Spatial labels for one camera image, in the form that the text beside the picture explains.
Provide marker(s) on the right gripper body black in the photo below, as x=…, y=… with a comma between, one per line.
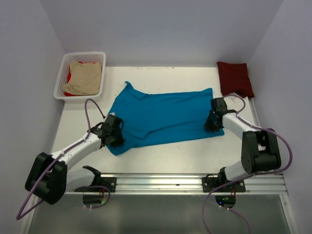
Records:
x=209, y=124

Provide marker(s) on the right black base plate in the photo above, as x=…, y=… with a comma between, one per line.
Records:
x=211, y=182

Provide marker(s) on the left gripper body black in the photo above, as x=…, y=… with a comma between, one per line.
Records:
x=117, y=138

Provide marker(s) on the blue t shirt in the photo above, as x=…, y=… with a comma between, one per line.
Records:
x=154, y=119

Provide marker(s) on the beige t shirt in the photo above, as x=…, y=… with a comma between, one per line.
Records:
x=85, y=78

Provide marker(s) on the white plastic basket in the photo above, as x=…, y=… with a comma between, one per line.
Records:
x=84, y=57

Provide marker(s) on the red t shirt in basket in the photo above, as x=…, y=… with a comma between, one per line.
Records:
x=68, y=79

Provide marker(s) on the aluminium mounting rail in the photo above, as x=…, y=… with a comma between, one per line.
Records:
x=187, y=184

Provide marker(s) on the folded dark red t shirt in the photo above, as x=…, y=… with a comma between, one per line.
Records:
x=234, y=78

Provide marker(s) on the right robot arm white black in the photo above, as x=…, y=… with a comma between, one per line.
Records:
x=259, y=150

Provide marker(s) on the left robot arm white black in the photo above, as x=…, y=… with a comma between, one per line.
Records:
x=50, y=176

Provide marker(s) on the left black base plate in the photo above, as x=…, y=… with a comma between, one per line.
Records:
x=109, y=182

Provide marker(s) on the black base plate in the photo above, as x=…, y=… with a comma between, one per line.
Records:
x=109, y=182
x=211, y=182

